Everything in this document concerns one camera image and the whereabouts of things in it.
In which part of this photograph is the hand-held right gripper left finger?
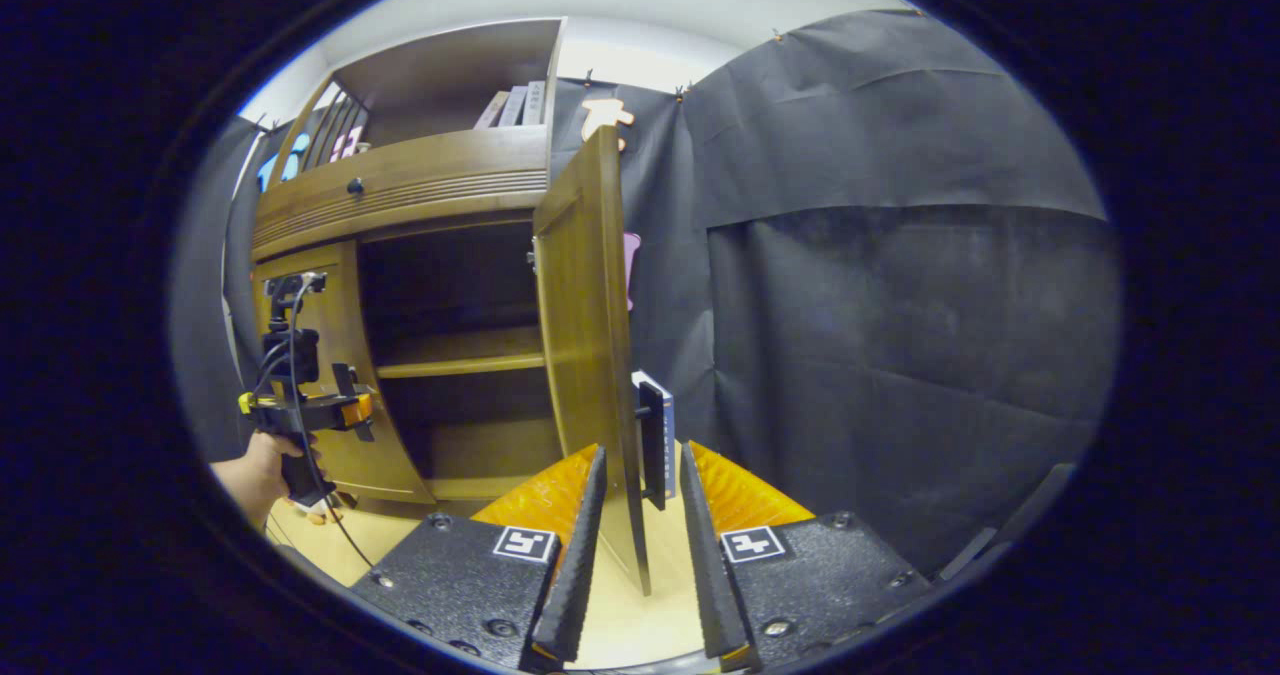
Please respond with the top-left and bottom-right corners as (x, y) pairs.
(350, 443), (609, 671)

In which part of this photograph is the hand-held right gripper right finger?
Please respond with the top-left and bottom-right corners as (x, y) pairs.
(680, 441), (936, 671)

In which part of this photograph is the wooden shoe cabinet door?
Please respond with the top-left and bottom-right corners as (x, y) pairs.
(250, 240), (436, 504)
(530, 125), (669, 596)

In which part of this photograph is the wooden double-door shoe cabinet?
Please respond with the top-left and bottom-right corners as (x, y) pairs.
(248, 17), (566, 516)

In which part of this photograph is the wooden inner shelf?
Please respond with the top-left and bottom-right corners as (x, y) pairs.
(377, 325), (549, 380)

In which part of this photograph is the blue book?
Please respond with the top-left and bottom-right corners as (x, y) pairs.
(632, 370), (677, 501)

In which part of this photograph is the wooden drawer with black knob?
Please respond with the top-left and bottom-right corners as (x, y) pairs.
(250, 125), (551, 261)

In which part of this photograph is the black cable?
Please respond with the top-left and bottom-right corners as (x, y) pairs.
(255, 275), (376, 568)

